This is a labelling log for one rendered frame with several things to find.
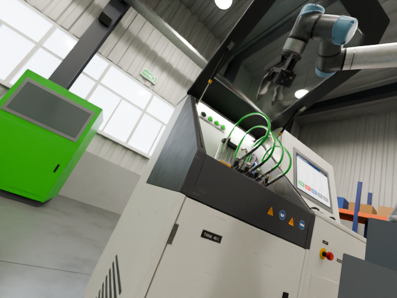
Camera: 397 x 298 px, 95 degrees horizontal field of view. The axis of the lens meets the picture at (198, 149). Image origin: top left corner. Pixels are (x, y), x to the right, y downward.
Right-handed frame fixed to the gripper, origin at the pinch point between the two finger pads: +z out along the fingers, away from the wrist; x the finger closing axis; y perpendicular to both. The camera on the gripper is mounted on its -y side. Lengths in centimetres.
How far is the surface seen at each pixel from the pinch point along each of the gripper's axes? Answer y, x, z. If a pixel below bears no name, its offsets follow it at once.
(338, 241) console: 29, 58, 50
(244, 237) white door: 40, -3, 43
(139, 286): 54, -38, 49
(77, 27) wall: -429, -268, 34
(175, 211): 40, -32, 34
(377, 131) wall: -433, 664, 44
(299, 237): 34, 27, 46
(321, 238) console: 31, 43, 48
